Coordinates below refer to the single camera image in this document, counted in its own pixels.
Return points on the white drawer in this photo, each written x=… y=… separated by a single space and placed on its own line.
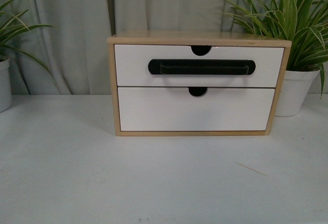
x=175 y=109
x=132 y=66

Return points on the thin wooden stick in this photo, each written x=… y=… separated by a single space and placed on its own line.
x=247 y=167

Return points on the grey curtain backdrop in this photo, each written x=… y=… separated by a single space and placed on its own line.
x=72 y=55

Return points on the white plant pot right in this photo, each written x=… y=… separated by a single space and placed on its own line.
x=295 y=87

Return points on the white plant pot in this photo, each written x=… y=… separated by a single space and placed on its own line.
x=5 y=87
x=295 y=87

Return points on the white plant pot left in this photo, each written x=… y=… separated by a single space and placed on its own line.
x=5 y=87

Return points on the green striped plant right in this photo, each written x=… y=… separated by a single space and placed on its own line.
x=302 y=22

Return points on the green striped plant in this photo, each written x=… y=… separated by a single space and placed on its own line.
x=302 y=22
x=13 y=26

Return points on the green striped plant left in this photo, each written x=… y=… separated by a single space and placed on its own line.
x=13 y=26

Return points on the black drawer handle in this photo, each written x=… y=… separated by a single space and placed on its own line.
x=201 y=67

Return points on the wooden drawer cabinet frame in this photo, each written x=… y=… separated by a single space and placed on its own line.
x=187 y=38

